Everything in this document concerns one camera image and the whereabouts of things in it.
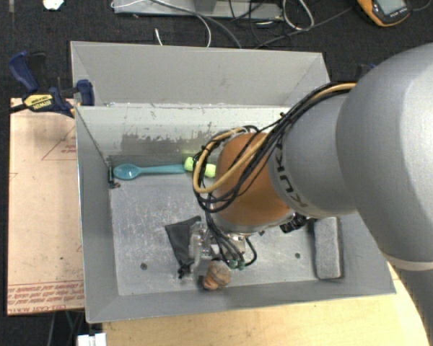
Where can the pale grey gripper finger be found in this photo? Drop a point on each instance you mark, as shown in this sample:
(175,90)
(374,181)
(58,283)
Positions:
(195,255)
(195,233)

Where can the black cloth pouch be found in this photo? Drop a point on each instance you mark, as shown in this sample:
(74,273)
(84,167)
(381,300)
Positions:
(180,236)

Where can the brown toy acorn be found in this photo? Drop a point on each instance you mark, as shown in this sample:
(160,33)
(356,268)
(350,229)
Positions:
(216,276)

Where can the grey metal bin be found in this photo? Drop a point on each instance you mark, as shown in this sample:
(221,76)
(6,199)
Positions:
(155,207)

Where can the yellow-green toy piece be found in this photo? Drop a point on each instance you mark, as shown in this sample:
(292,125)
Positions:
(190,164)

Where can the light blue plastic spoon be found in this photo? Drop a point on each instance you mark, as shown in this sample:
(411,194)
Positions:
(130,171)

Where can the grey flat sponge block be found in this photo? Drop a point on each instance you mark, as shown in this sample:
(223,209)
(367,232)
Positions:
(327,247)

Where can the brown cardboard board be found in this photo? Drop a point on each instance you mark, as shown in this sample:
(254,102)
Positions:
(43,200)

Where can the black cylinder on white bracket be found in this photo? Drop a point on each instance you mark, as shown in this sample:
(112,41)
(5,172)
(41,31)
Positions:
(293,224)

